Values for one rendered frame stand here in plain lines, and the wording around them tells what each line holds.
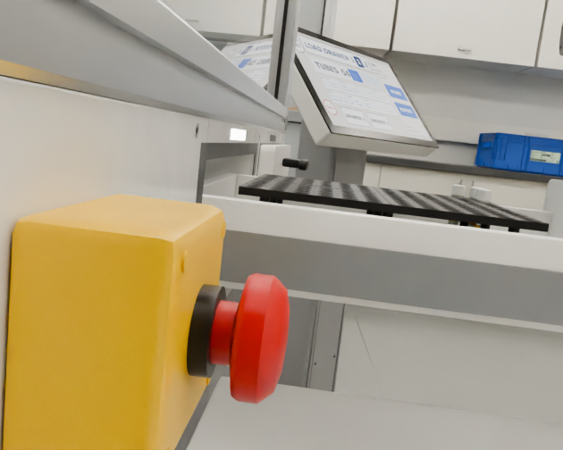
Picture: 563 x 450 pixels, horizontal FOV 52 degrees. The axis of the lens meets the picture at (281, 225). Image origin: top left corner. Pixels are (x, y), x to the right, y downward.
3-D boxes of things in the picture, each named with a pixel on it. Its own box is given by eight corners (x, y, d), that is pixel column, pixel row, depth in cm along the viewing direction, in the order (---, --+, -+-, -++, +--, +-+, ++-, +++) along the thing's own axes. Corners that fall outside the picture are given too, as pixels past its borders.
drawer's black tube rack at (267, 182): (472, 262, 59) (483, 199, 58) (533, 311, 42) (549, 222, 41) (258, 234, 60) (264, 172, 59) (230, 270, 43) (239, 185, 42)
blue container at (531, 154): (561, 176, 385) (567, 143, 382) (593, 180, 345) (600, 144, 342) (472, 166, 386) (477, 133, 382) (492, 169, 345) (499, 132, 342)
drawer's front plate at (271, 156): (283, 210, 97) (290, 145, 96) (264, 238, 69) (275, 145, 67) (273, 209, 97) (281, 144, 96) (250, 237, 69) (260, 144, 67)
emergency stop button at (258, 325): (284, 376, 20) (298, 266, 20) (274, 431, 16) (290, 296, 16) (201, 363, 21) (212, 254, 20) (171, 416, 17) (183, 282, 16)
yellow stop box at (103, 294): (225, 390, 22) (245, 207, 21) (177, 504, 15) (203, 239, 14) (97, 371, 23) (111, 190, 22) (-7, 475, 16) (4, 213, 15)
